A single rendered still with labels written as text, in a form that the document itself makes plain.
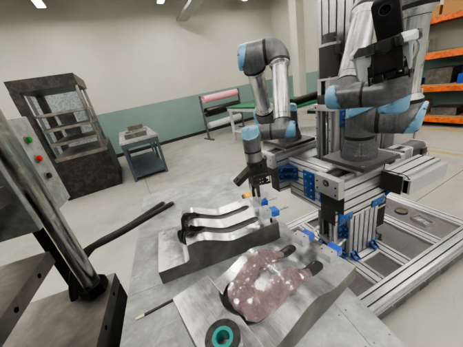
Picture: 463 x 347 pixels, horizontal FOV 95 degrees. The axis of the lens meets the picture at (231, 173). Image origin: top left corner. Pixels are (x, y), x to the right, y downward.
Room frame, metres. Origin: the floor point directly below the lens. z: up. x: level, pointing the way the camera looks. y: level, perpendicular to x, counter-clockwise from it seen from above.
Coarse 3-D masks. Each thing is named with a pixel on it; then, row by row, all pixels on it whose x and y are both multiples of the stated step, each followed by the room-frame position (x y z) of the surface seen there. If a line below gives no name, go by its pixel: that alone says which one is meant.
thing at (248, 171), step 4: (248, 168) 0.88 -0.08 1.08; (252, 168) 0.86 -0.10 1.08; (240, 172) 0.90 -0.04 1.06; (244, 172) 0.88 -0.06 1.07; (248, 172) 0.86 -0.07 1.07; (252, 172) 0.86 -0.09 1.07; (236, 176) 0.89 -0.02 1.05; (240, 176) 0.87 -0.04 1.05; (244, 176) 0.86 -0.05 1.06; (248, 176) 0.86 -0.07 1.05; (236, 180) 0.86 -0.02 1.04; (240, 180) 0.85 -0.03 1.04; (244, 180) 0.86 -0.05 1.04; (236, 184) 0.85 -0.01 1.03; (240, 184) 0.85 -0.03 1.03
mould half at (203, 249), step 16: (192, 208) 0.89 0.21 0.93; (224, 208) 0.91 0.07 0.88; (256, 208) 0.85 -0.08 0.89; (192, 224) 0.75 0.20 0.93; (208, 224) 0.76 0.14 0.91; (224, 224) 0.77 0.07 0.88; (256, 224) 0.72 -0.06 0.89; (272, 224) 0.71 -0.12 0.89; (160, 240) 0.79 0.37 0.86; (176, 240) 0.76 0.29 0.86; (192, 240) 0.65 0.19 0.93; (208, 240) 0.65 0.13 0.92; (224, 240) 0.66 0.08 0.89; (240, 240) 0.68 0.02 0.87; (256, 240) 0.69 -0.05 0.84; (272, 240) 0.71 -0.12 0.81; (160, 256) 0.68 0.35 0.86; (176, 256) 0.66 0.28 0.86; (192, 256) 0.63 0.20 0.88; (208, 256) 0.64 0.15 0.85; (224, 256) 0.66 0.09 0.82; (160, 272) 0.60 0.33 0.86; (176, 272) 0.61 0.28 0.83; (192, 272) 0.63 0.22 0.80
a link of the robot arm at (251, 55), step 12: (240, 48) 1.14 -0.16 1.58; (252, 48) 1.11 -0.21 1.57; (264, 48) 1.09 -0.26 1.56; (240, 60) 1.13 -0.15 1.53; (252, 60) 1.11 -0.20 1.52; (264, 60) 1.10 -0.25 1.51; (252, 72) 1.15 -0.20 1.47; (252, 84) 1.22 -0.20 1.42; (264, 84) 1.22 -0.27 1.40; (264, 96) 1.26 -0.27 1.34; (264, 108) 1.30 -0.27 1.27; (264, 120) 1.34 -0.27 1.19
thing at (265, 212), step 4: (260, 208) 0.79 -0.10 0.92; (264, 208) 0.78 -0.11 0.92; (268, 208) 0.78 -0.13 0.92; (272, 208) 0.79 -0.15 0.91; (276, 208) 0.79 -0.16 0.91; (280, 208) 0.79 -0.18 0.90; (284, 208) 0.79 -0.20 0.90; (260, 212) 0.78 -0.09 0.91; (264, 212) 0.75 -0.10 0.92; (268, 212) 0.75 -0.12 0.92; (272, 212) 0.76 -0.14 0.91; (276, 212) 0.77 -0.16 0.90; (264, 216) 0.75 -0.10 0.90; (268, 216) 0.75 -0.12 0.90
